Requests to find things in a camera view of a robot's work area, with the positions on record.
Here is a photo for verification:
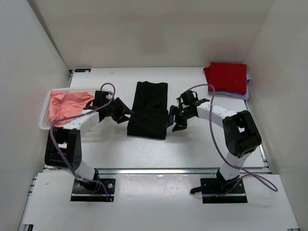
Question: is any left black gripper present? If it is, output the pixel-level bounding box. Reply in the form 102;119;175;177
104;97;135;124

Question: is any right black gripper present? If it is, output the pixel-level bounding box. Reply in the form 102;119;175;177
165;105;194;132

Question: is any black t shirt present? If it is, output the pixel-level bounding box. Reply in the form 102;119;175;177
127;81;168;140

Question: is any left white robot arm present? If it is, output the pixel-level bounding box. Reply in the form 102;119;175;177
44;90;133;192

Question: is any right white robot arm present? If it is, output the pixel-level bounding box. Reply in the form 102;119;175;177
166;90;262;193

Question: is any small dark label sticker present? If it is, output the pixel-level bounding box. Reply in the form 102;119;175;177
74;68;91;73

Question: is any pink t shirt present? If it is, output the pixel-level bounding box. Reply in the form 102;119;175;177
49;90;94;127

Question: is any red folded t shirt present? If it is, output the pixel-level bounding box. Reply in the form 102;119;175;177
203;62;247;95

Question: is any lavender folded t shirt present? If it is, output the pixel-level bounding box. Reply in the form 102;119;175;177
215;73;251;101

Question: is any white plastic basket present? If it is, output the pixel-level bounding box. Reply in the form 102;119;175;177
39;87;99;136

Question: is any white front board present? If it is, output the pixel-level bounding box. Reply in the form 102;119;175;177
23;171;299;231

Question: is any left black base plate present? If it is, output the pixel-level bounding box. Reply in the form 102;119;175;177
70;177;116;202

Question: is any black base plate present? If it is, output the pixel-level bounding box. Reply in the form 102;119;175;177
70;177;116;202
190;178;248;204

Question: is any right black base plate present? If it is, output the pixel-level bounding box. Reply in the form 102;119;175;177
190;178;248;204

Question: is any aluminium rail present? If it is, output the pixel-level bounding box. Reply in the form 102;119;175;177
43;167;271;176

